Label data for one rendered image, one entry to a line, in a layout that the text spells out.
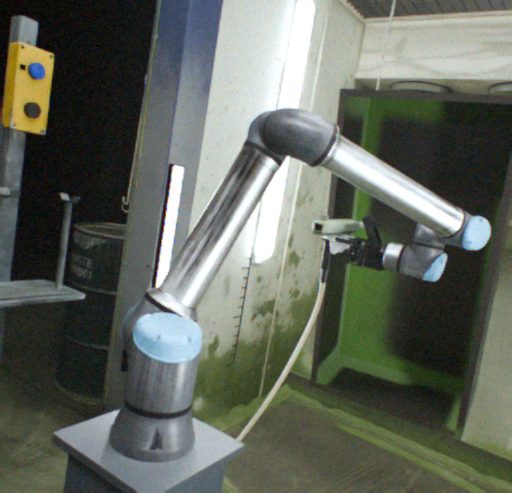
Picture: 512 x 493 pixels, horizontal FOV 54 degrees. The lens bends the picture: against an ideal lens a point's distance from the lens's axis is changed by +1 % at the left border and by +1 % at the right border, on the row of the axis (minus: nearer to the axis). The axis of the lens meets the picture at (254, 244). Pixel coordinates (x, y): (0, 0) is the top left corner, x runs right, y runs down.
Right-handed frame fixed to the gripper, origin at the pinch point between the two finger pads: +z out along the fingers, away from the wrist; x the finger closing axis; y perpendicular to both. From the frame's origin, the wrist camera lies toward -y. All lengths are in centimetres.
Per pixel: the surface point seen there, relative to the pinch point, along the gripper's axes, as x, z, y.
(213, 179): 20, 64, -9
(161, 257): -9, 63, 23
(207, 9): 5, 68, -72
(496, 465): 105, -64, 106
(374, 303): 64, -2, 35
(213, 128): 16, 65, -29
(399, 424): 108, -17, 107
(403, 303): 64, -15, 31
